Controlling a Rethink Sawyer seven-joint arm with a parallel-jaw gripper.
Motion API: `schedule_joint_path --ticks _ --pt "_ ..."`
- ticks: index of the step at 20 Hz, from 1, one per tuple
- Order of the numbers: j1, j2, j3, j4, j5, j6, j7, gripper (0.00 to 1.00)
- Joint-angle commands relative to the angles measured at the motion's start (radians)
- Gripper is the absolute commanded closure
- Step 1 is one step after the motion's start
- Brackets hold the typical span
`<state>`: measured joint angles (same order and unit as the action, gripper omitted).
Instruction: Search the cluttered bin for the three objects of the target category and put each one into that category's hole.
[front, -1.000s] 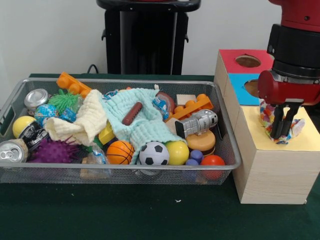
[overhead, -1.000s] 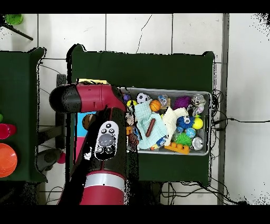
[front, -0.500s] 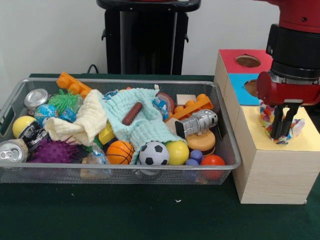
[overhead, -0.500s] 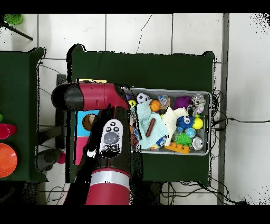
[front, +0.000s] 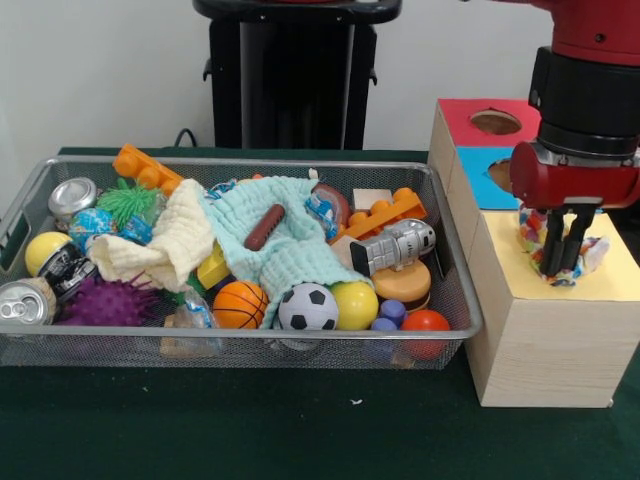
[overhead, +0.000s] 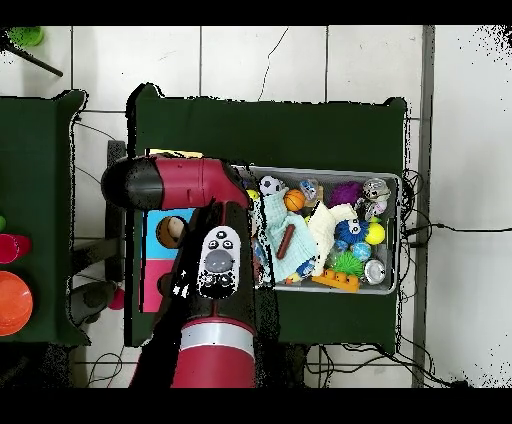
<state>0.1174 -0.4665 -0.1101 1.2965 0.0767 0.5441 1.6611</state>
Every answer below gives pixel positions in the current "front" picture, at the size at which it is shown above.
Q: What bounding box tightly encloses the wooden box with three holes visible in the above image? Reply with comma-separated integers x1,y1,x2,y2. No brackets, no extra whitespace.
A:
427,97,640,409

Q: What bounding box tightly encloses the purple spiky ball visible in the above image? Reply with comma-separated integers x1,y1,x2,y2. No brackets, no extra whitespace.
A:
62,272,162,327

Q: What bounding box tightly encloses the black and white soccer ball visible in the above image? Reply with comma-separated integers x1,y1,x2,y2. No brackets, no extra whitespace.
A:
278,282,341,331

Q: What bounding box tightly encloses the small orange basketball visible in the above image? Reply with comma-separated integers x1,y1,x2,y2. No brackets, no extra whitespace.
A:
212,280,270,330

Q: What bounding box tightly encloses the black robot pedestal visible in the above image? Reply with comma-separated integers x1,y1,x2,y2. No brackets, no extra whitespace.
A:
192,0,404,150

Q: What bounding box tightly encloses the brown toy sausage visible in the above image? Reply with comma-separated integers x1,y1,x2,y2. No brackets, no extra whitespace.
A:
243,203,287,251

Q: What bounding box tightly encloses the silver mesh bin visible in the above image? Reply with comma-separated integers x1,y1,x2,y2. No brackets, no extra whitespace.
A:
0,154,485,371

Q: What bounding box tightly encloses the yellow ball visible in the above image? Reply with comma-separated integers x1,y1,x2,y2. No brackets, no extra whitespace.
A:
330,280,380,330

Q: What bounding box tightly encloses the cream cloth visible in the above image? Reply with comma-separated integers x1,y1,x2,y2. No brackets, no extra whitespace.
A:
89,178,216,292

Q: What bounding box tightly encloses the colourful patterned cloth scrunchie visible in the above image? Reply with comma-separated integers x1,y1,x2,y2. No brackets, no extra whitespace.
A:
517,203,611,289

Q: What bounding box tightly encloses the mint green cloth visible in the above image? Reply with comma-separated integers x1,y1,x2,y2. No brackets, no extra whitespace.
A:
199,175,374,329

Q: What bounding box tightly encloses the black cable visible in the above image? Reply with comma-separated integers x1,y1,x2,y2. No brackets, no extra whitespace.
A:
173,127,202,149

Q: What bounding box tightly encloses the silver toy robot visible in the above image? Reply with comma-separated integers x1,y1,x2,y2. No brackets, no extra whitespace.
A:
349,218,437,277

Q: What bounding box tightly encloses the long orange toy brick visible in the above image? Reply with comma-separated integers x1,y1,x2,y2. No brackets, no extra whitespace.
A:
112,143,185,197

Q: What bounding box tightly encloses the dark green table cloth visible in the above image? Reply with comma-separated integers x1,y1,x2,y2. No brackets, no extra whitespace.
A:
0,145,640,480

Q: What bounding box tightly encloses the red ball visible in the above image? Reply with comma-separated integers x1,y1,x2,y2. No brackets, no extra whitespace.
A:
401,308,452,359

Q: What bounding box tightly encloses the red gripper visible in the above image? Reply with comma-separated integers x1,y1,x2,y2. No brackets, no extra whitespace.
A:
508,140,640,277

